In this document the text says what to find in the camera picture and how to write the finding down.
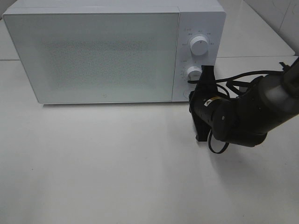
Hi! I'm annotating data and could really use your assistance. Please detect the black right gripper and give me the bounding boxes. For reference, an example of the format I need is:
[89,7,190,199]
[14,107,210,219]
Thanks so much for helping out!
[189,65,224,142]

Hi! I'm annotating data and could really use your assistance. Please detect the white timer knob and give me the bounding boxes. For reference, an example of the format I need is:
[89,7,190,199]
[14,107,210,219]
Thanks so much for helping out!
[186,66,202,81]

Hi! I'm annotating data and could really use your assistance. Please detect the round white door button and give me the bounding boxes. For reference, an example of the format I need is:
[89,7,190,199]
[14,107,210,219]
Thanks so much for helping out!
[183,88,195,100]

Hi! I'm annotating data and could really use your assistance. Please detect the white microwave door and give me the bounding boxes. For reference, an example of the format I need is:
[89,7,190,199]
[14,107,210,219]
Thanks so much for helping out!
[4,13,178,104]

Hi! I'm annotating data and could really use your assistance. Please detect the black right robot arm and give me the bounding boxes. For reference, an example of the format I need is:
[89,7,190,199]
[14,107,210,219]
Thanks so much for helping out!
[189,61,299,147]

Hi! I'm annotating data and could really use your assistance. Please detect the upper white power knob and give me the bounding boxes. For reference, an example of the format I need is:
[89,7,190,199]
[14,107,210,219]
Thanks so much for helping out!
[189,34,209,56]

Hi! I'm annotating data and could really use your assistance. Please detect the white microwave oven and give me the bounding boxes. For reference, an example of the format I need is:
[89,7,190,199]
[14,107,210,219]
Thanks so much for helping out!
[2,0,226,103]

